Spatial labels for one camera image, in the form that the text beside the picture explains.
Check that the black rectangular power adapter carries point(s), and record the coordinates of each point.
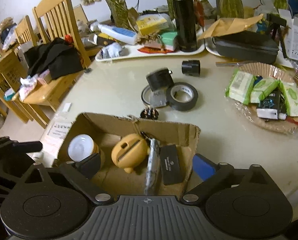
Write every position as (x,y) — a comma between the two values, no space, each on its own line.
(170,165)

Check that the brown paper envelope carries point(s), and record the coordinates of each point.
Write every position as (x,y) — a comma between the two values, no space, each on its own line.
(228,26)

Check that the black cylindrical adapter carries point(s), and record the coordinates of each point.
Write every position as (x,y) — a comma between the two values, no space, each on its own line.
(191,68)

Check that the white blue lotion bottle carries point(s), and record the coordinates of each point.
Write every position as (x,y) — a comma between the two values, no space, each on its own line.
(120,34)

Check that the small black cap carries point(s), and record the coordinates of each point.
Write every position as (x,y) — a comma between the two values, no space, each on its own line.
(87,70)

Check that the yellow pig toy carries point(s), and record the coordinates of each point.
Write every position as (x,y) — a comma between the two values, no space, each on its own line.
(130,152)

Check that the wooden chair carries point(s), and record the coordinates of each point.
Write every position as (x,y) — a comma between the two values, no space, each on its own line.
(54,18)

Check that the black round case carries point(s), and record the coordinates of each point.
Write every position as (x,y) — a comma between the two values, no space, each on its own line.
(159,79)

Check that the black cloth on chair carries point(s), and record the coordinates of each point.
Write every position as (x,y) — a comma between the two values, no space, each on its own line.
(59,57)

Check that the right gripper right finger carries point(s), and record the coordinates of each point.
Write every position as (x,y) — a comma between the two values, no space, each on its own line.
(214,178)

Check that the green wet wipes pack right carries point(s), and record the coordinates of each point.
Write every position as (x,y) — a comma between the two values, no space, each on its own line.
(290,92)

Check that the red packet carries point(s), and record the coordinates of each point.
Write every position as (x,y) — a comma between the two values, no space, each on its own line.
(148,50)

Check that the black zipper hard case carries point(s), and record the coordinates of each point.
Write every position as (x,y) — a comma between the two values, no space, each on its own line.
(247,46)

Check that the white paper card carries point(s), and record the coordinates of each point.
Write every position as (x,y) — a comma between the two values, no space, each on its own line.
(67,107)

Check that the clear plastic case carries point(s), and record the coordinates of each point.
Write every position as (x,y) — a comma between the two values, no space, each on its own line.
(158,98)

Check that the yellow box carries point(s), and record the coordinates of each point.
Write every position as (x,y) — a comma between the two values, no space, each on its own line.
(151,23)

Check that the black electrical tape roll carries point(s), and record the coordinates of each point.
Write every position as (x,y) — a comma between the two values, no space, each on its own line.
(182,96)

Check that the black thermos bottle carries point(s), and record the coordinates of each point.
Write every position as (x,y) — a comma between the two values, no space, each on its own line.
(185,24)

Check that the glass vase with stems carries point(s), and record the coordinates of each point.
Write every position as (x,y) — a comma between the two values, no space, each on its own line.
(119,11)

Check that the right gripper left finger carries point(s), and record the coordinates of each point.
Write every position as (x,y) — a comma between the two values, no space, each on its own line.
(79,175)

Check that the open cardboard box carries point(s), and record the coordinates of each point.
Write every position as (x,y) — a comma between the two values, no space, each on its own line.
(108,130)

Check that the light blue sock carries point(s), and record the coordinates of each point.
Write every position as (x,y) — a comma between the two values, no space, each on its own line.
(111,51)

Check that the white and orange cup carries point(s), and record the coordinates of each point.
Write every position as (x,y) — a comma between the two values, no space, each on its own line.
(86,152)

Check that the marble pattern bar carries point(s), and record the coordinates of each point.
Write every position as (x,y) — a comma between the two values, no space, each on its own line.
(152,168)

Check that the woven paper plate basket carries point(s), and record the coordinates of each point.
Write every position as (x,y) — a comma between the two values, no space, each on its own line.
(249,111)

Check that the black plug adapter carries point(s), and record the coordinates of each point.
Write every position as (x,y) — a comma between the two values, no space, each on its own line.
(149,113)

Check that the black white tissue pack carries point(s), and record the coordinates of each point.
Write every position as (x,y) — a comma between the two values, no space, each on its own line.
(273,107)

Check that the green wet wipes pack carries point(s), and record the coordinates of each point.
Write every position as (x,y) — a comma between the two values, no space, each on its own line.
(240,86)
(290,92)
(262,89)

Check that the white serving tray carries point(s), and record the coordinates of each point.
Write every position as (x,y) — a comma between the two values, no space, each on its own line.
(131,52)

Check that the green wet wipes pack middle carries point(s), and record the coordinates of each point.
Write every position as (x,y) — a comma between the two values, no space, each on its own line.
(262,89)

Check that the green white box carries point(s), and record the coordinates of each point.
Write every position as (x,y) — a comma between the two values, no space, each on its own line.
(169,40)

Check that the green wet wipes pack left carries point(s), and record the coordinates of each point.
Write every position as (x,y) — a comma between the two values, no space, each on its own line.
(240,86)

